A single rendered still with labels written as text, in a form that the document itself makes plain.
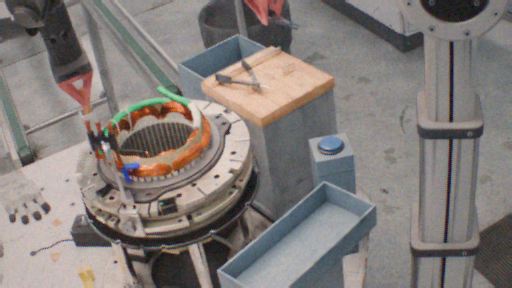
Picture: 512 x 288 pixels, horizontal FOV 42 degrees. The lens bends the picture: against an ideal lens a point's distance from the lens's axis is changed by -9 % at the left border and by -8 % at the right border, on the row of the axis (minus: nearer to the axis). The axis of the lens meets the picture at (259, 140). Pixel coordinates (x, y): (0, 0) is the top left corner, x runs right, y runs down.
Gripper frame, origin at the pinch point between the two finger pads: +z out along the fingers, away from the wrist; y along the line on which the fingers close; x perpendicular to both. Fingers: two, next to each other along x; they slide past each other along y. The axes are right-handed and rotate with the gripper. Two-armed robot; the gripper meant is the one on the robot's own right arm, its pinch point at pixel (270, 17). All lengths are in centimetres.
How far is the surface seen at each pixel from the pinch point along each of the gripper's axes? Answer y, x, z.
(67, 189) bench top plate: 46, -39, 35
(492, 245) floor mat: -68, 2, 122
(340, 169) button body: 10.8, 27.3, 18.4
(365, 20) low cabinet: -154, -149, 117
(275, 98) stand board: 8.8, 8.4, 11.6
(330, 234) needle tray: 24.3, 40.1, 16.2
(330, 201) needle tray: 19.3, 34.5, 15.9
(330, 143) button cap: 9.9, 24.6, 14.4
